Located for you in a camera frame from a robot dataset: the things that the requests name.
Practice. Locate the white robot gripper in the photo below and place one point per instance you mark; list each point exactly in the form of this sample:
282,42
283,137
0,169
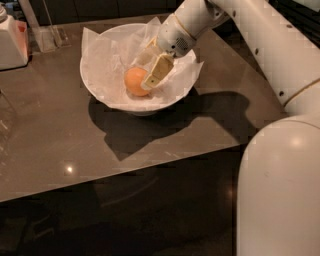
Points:
172,39

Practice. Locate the orange fruit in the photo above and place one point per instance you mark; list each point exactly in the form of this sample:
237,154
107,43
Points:
133,79

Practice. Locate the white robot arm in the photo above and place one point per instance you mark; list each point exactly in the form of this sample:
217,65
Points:
278,192

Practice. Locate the white bowl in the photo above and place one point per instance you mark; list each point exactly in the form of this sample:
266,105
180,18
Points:
133,108

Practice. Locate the white paper liner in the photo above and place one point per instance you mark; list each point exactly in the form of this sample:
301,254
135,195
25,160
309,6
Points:
106,66

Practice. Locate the clear acrylic stand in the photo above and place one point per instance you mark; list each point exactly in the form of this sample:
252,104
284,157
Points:
48,38

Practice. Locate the white appliance with red label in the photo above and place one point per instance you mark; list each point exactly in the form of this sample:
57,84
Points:
13,41

